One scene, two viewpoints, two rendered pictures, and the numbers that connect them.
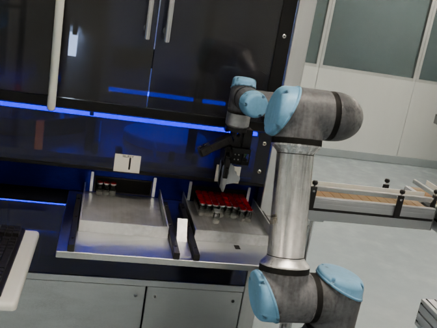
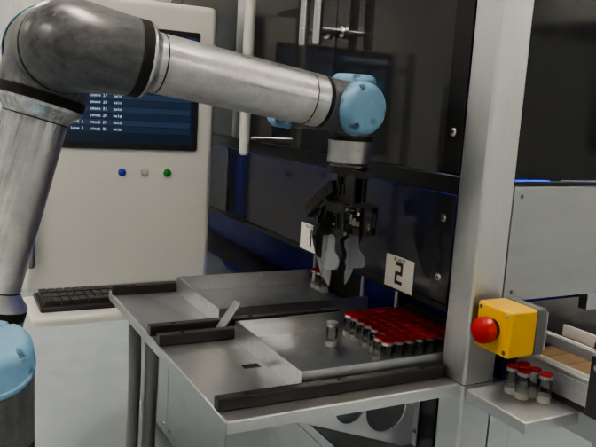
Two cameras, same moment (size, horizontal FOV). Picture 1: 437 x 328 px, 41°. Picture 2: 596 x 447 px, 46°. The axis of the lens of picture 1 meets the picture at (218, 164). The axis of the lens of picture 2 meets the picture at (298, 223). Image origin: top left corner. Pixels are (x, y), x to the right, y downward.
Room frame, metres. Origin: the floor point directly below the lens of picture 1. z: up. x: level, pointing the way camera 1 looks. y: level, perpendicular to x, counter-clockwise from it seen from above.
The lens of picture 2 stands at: (1.40, -1.19, 1.31)
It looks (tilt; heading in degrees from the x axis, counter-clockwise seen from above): 9 degrees down; 74
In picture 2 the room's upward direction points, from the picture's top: 3 degrees clockwise
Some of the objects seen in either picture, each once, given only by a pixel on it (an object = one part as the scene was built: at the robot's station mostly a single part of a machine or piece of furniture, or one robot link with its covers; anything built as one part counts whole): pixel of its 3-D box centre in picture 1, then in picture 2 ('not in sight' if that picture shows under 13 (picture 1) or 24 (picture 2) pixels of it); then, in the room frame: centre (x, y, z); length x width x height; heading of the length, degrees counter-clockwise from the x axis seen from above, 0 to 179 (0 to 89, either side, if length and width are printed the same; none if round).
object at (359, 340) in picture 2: (224, 210); (372, 337); (1.88, -0.05, 0.91); 0.18 x 0.02 x 0.05; 102
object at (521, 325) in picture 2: not in sight; (509, 326); (2.00, -0.27, 1.00); 0.08 x 0.07 x 0.07; 12
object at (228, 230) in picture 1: (226, 217); (351, 343); (1.83, -0.06, 0.90); 0.34 x 0.26 x 0.04; 12
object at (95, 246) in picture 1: (177, 229); (274, 333); (1.73, 0.10, 0.87); 0.70 x 0.48 x 0.02; 102
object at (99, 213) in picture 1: (123, 207); (270, 294); (1.76, 0.28, 0.90); 0.34 x 0.26 x 0.04; 12
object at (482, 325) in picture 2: not in sight; (486, 329); (1.96, -0.28, 1.00); 0.04 x 0.04 x 0.04; 12
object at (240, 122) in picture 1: (237, 120); (350, 153); (1.81, -0.04, 1.23); 0.08 x 0.08 x 0.05
